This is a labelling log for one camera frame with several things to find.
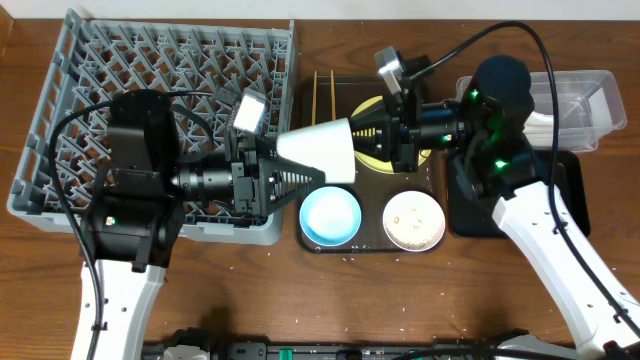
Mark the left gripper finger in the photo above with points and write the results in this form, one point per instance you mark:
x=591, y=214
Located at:
x=266, y=147
x=288, y=181

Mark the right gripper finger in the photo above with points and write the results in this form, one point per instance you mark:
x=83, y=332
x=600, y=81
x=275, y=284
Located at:
x=371, y=114
x=371, y=145

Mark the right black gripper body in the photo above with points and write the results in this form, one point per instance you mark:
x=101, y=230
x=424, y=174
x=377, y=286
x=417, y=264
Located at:
x=406, y=135

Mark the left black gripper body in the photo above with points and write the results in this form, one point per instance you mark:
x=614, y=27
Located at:
x=247, y=182

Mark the white paper cup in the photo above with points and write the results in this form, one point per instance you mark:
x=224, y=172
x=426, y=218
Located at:
x=327, y=147

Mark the wooden chopstick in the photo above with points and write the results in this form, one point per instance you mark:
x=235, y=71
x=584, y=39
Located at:
x=314, y=99
x=333, y=95

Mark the pale pink bowl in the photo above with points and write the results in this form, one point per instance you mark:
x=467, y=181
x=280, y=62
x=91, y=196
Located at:
x=414, y=221

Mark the white paper napkin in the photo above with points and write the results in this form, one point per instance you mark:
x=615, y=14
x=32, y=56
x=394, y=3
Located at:
x=538, y=123

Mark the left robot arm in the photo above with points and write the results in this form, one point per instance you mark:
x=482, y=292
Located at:
x=138, y=206

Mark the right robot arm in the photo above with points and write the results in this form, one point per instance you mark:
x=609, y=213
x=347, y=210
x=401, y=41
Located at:
x=497, y=168

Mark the clear plastic waste bin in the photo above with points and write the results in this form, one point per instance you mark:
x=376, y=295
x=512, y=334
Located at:
x=590, y=105

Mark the yellow round plate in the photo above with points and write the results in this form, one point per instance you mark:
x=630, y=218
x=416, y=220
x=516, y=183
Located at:
x=375, y=164

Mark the dark brown serving tray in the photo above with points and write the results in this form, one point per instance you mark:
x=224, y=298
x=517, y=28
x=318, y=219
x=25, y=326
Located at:
x=372, y=189

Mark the light blue bowl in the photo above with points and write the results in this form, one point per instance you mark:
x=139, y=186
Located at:
x=330, y=216

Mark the black rectangular tray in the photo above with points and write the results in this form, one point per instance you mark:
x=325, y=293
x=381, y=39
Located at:
x=467, y=219

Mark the grey plastic dish rack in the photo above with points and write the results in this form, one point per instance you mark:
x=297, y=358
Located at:
x=97, y=60

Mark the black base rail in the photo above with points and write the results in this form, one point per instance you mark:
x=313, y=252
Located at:
x=192, y=343

